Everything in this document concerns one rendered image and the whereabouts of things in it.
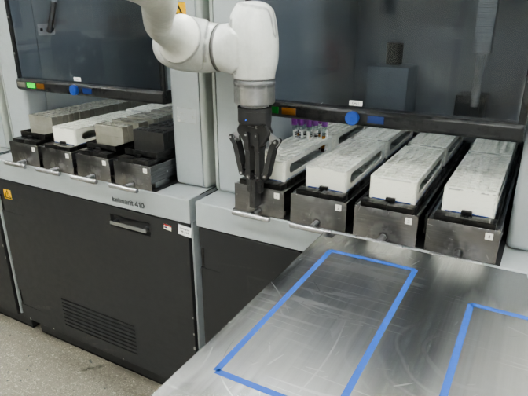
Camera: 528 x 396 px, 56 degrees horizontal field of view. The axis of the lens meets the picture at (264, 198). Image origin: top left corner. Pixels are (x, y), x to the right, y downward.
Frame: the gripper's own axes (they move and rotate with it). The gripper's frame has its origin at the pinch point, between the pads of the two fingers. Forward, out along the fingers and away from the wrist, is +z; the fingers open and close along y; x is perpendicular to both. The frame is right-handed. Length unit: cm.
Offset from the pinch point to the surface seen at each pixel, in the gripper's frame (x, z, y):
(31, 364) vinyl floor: 7, 80, 91
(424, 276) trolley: 25, -2, -44
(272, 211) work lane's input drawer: -1.5, 4.8, -3.7
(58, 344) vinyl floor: -6, 80, 91
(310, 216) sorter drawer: -1.5, 3.9, -13.7
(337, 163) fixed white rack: -11.4, -6.4, -15.7
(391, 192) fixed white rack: -5.1, -3.8, -30.5
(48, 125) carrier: -9, -5, 82
